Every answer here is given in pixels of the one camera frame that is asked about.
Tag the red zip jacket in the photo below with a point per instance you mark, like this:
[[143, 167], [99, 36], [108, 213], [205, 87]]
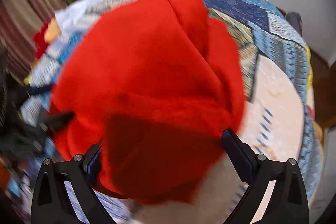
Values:
[[156, 82]]

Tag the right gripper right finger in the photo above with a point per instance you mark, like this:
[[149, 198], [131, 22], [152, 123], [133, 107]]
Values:
[[288, 202]]

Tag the grey blue bag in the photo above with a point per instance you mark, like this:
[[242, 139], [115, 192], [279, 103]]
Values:
[[294, 18]]

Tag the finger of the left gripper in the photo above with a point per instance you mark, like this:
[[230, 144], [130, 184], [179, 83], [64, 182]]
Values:
[[56, 122]]

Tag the blue patchwork quilt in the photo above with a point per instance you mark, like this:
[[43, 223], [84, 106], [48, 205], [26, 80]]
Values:
[[257, 27]]

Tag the striped red gold curtain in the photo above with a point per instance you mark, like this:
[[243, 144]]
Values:
[[20, 21]]

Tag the white shirt on bed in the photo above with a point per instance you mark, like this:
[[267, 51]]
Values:
[[68, 18]]

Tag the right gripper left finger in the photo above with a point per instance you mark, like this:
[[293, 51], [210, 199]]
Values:
[[51, 202]]

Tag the red plush toy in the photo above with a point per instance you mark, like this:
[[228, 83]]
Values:
[[47, 34]]

